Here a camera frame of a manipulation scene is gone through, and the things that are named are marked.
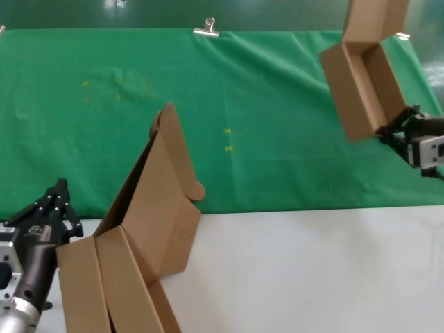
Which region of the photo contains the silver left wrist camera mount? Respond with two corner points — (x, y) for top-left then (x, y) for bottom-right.
(0, 227), (24, 308)

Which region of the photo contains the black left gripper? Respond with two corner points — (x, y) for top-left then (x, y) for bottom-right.
(3, 178), (85, 307)

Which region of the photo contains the green table cloth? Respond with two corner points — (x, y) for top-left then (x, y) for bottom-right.
(0, 28), (444, 225)

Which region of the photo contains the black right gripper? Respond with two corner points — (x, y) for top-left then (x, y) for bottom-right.
(376, 103), (444, 162)

